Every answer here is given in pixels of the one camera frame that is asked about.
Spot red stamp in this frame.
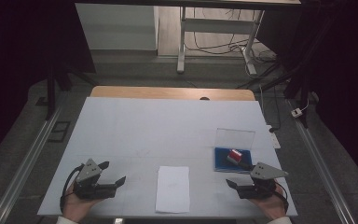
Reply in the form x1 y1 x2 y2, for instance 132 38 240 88
227 148 243 165

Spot black floor cables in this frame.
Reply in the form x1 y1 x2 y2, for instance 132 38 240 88
185 7 278 64

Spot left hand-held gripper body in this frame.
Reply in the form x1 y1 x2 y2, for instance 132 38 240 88
73 158 118 200

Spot blue ink pad case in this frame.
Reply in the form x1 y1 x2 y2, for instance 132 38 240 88
213 128 256 174

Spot white desk frame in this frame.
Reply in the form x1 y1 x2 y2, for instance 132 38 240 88
176 6 266 77

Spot wooden table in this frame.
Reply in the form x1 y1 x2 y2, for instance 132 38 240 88
89 85 256 102

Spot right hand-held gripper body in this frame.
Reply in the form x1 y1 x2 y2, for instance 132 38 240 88
237 161 289 200

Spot dark curtain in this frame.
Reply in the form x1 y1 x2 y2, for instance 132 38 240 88
255 0 358 190
0 0 97 169

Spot person's left hand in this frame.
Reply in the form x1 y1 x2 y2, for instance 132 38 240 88
62 181 103 223

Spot black floor socket frame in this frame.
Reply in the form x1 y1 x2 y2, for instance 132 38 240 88
48 120 72 144

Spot black tripod stand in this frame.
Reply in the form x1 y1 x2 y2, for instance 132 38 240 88
236 46 315 129

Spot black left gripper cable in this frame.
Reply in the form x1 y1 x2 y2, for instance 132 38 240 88
59 163 85 214

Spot black metal stand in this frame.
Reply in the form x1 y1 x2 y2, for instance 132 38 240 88
45 60 99 121

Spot white cabinet panel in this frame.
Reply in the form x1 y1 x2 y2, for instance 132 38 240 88
75 3 159 51

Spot person's right hand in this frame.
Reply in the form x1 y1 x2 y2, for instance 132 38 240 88
250 183 288 222

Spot white paper sheet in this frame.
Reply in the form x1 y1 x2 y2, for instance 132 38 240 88
155 165 191 215

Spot aluminium floor rail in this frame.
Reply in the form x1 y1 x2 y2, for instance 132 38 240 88
287 99 357 224
0 102 64 224

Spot white table cover board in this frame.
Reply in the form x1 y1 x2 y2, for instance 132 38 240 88
36 96 298 218

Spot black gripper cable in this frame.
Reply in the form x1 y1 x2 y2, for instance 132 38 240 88
59 163 85 214
273 181 290 214

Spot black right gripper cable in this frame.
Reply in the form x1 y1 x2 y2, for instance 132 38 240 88
273 181 290 214

